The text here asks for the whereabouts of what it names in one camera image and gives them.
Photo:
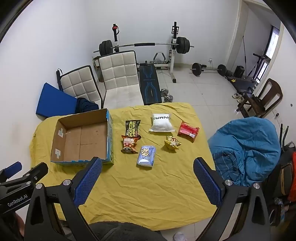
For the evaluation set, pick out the metal dumbbell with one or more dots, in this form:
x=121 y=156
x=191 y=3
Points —
x=168 y=98
x=164 y=91

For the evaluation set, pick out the small yellow panda snack packet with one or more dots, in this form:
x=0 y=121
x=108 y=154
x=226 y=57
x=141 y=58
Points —
x=171 y=142

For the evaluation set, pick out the light blue tissue pack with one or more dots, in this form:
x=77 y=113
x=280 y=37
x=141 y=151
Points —
x=146 y=156

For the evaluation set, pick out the white barbell rack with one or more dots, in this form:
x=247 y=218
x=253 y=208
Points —
x=173 y=62

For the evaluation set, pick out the black backpack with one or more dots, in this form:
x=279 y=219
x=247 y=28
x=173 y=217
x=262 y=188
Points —
x=283 y=171

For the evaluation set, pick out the brown cardboard carton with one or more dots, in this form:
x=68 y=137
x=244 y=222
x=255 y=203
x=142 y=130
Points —
x=96 y=67

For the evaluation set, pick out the orange panda snack packet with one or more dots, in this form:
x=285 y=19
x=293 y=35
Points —
x=129 y=144

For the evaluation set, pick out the blue foam mat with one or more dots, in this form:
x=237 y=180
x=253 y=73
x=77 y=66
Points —
x=54 y=102

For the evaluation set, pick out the white soft packet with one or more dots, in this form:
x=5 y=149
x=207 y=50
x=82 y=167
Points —
x=161 y=124

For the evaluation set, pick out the small barbell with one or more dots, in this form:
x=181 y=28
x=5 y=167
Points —
x=197 y=68

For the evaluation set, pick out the crumpled white paper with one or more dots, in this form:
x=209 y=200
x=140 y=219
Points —
x=180 y=236

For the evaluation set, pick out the blue bean bag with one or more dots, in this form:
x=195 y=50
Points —
x=247 y=143

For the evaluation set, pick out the cardboard box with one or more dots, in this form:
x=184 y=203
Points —
x=81 y=139

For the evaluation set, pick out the yellow table cloth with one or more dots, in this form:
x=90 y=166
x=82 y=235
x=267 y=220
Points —
x=138 y=192

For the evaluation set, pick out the black weight bench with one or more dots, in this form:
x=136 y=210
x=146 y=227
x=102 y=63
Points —
x=149 y=83

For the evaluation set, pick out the dark blue cloth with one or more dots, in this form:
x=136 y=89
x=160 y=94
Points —
x=86 y=105

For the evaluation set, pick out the white padded chair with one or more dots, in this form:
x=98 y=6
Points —
x=78 y=83
x=120 y=74

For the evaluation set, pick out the red packet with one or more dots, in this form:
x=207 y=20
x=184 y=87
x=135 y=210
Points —
x=187 y=131

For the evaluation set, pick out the person's dark fleece clothing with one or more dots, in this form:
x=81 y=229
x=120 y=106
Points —
x=124 y=231

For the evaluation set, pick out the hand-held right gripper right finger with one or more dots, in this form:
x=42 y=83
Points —
x=205 y=182

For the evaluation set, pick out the window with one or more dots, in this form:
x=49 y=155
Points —
x=272 y=44

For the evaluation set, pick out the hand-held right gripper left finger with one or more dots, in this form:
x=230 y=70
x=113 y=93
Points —
x=89 y=180

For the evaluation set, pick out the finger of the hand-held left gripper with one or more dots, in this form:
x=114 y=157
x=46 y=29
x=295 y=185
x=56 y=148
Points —
x=12 y=168
x=35 y=172

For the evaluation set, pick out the black wipes packet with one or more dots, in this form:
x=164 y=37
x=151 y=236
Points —
x=132 y=128

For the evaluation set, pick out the barbell with black plates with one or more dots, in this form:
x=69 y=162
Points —
x=182 y=45

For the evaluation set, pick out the black treadmill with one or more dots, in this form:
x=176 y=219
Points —
x=245 y=83

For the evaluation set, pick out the dark wooden chair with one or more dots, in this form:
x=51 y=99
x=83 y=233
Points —
x=270 y=95

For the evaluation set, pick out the black speaker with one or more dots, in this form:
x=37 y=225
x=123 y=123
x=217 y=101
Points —
x=239 y=71

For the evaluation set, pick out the black grip bar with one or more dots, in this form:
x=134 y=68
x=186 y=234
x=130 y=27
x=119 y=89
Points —
x=59 y=80

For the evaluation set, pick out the pair of light shoes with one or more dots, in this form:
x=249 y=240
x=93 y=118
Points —
x=238 y=96

